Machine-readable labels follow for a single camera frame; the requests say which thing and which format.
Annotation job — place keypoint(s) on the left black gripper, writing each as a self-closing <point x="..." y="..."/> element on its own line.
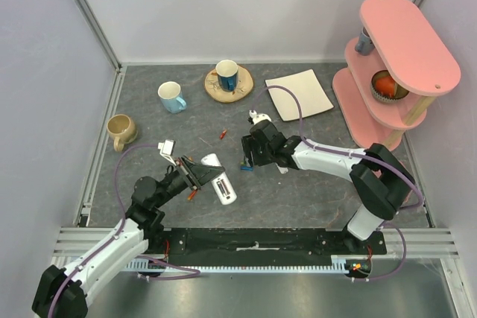
<point x="195" y="174"/>

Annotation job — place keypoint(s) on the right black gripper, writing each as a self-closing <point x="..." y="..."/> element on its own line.
<point x="248" y="150"/>

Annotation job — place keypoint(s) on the black battery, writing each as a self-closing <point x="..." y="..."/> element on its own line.
<point x="225" y="187"/>

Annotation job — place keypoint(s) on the white remote control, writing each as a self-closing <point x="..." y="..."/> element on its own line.
<point x="221" y="184"/>

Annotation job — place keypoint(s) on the white battery compartment cover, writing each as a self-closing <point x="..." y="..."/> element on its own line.
<point x="282" y="170"/>

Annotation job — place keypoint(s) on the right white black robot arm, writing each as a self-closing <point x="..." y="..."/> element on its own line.
<point x="358" y="167"/>

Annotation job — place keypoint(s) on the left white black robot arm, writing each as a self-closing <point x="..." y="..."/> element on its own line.
<point x="70" y="290"/>

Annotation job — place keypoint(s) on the orange red battery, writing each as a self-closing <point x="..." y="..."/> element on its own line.
<point x="191" y="196"/>

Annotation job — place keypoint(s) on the dark blue mug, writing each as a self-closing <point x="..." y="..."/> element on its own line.
<point x="227" y="73"/>

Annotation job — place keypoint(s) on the cream square plate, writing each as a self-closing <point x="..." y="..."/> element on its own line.
<point x="308" y="91"/>

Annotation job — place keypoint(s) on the light blue mug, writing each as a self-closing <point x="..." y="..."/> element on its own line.
<point x="170" y="94"/>

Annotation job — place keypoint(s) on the beige ceramic mug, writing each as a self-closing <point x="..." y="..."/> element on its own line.
<point x="122" y="130"/>

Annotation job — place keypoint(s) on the pink dotted plate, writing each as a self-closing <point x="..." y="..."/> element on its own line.
<point x="398" y="189"/>

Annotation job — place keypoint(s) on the pink three-tier shelf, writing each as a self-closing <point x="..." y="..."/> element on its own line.
<point x="407" y="48"/>

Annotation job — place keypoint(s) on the bowl with fruit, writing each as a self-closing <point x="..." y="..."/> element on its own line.
<point x="385" y="89"/>

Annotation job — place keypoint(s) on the grey cup on shelf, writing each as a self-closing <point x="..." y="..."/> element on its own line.
<point x="364" y="45"/>

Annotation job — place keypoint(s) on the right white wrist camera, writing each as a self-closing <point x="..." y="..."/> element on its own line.
<point x="255" y="117"/>

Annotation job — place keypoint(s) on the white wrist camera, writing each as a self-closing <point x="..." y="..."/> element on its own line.
<point x="255" y="117"/>
<point x="166" y="149"/>

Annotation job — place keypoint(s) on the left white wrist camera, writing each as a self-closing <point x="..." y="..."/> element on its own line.
<point x="166" y="149"/>

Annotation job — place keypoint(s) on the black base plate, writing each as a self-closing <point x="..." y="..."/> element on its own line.
<point x="257" y="248"/>

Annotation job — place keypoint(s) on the white slotted cable duct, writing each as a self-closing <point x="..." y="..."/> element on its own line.
<point x="337" y="265"/>

